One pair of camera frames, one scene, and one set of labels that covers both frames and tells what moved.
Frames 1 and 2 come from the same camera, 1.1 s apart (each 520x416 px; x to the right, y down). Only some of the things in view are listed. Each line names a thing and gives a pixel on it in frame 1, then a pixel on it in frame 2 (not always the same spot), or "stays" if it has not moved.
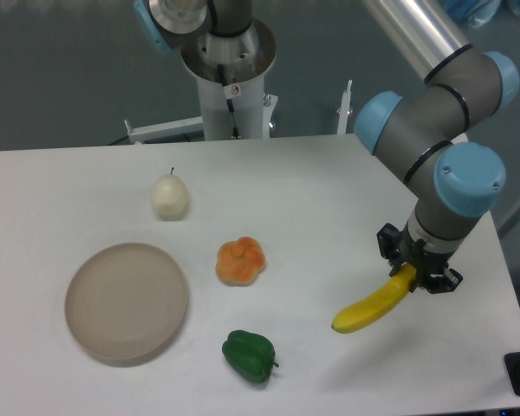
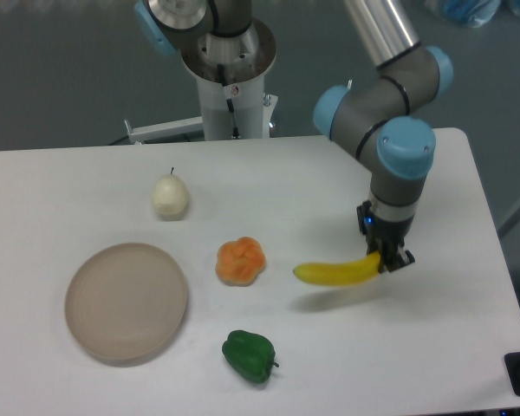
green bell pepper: x=251 y=354 stays
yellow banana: x=360 y=315 → x=340 y=273
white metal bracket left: x=138 y=136 stays
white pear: x=170 y=197 stays
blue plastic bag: x=476 y=13 stays
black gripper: x=415 y=253 → x=387 y=234
